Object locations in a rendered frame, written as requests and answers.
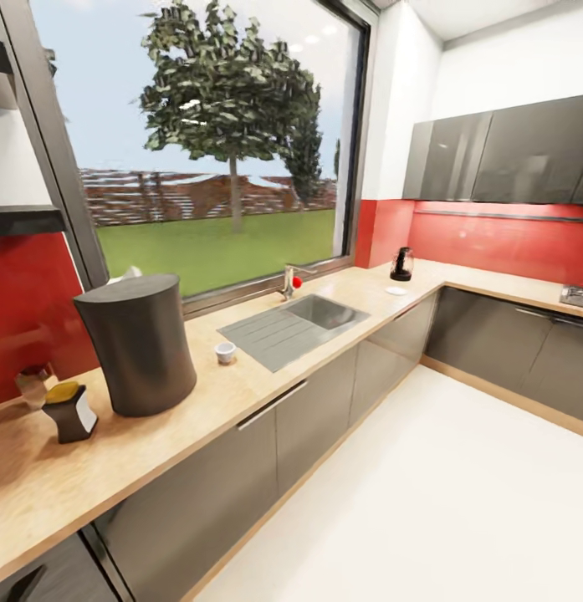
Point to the paper coffee filter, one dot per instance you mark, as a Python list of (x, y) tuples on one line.
[(132, 272)]

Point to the coffee maker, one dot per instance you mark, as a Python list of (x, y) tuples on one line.
[(137, 330)]

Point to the fixed window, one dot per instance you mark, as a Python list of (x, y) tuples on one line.
[(215, 139)]

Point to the coffee cup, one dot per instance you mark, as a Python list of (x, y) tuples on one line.
[(225, 351)]

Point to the dishwasher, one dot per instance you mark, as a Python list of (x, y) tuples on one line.
[(68, 572)]

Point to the bottle of coffee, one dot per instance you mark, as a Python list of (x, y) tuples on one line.
[(66, 403)]

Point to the water glass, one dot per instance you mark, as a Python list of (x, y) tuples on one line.
[(34, 382)]

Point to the electric kettle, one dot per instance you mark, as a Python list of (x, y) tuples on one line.
[(402, 265)]

